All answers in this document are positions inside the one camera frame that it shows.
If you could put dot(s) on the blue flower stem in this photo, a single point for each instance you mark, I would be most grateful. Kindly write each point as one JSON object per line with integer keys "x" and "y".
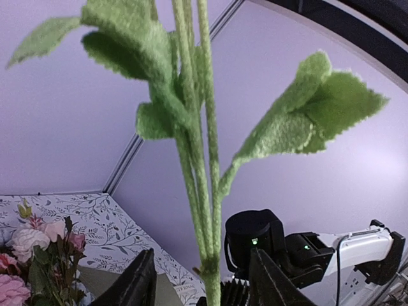
{"x": 128, "y": 38}

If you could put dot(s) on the bunch of mixed flowers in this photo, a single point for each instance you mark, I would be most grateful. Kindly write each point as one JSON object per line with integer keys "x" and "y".
{"x": 39, "y": 262}

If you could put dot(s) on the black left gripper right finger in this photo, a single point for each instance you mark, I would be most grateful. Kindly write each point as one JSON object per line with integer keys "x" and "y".
{"x": 269, "y": 286}

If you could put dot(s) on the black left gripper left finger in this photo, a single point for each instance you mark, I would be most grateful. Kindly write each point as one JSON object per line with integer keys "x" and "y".
{"x": 136, "y": 286}

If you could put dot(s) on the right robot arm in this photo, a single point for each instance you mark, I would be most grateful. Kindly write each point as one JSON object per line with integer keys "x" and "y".
{"x": 361, "y": 260}

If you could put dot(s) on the beige printed ribbon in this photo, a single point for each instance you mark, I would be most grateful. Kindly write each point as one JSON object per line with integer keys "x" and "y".
{"x": 184, "y": 289}

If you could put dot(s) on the floral patterned table mat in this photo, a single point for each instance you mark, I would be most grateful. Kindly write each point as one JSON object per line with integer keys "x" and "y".
{"x": 113, "y": 239}

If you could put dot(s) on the green tissue paper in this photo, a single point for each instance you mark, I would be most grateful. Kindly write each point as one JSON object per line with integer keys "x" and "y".
{"x": 98, "y": 281}

